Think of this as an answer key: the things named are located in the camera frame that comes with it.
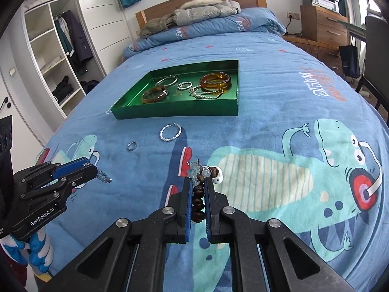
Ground black tote bag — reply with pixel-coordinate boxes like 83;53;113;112
339;36;361;79

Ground hanging green and white garment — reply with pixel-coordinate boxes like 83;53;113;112
55;17;76;70

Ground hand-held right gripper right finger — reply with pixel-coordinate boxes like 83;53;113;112
204;176;356;292

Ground blue dinosaur print bed sheet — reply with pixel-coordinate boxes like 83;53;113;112
36;33;389;292

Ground white wardrobe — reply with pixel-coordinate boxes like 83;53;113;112
23;0;137;119

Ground folded blue duvet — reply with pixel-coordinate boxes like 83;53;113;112
123;6;286;58

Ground black bag on floor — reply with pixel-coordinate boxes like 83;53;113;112
80;80;100;95

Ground wooden nightstand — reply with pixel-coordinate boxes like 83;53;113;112
283;33;344;67

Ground white door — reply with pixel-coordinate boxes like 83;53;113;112
0;33;46;171

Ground wooden drawer cabinet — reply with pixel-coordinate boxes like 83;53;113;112
300;4;348;49

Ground wide amber bangle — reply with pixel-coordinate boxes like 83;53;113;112
200;72;232;92

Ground large silver hoop bracelet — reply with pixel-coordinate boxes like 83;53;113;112
155;75;178;87

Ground hanging dark jacket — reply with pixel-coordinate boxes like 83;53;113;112
62;10;94;64

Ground silver chain bracelet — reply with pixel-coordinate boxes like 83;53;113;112
190;88;225;100

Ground grey puffer jacket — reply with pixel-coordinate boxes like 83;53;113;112
173;0;242;26

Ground person's left hand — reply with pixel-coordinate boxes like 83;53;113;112
0;229;54;277

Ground dark brown bangle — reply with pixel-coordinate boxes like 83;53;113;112
141;86;169;104

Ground green tray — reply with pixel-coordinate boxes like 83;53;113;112
110;59;240;120

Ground brown and white beaded bracelet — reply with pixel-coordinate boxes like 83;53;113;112
188;160;224;222

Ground olive fleece jacket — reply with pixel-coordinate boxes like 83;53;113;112
138;14;178;38

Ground grey chair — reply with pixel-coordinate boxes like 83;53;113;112
355;15;389;113

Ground black clothes on shelf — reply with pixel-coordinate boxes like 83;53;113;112
52;76;73;104

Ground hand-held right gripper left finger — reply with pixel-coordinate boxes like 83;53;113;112
50;178;195;292

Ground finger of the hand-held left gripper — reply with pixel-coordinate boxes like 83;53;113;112
20;164;98;200
14;157;91;184

